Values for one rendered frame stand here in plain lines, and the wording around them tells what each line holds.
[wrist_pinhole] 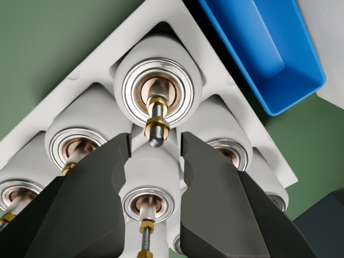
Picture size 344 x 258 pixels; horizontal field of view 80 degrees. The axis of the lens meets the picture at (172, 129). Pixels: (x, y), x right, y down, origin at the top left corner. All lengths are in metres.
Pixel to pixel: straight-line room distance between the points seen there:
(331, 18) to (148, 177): 0.34
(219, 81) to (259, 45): 0.22
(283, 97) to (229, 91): 0.17
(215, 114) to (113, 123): 0.13
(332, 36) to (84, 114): 0.38
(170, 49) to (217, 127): 0.11
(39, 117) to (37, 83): 0.20
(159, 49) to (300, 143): 0.53
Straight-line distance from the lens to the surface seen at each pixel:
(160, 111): 0.17
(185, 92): 0.22
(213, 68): 0.29
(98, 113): 0.26
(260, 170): 0.36
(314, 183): 0.79
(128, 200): 0.31
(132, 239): 0.44
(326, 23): 0.42
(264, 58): 0.51
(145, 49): 0.21
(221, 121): 0.27
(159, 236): 0.44
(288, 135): 0.63
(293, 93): 0.45
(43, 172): 0.33
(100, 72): 0.30
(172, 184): 0.30
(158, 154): 0.33
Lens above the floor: 0.46
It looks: 61 degrees down
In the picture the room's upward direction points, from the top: 175 degrees clockwise
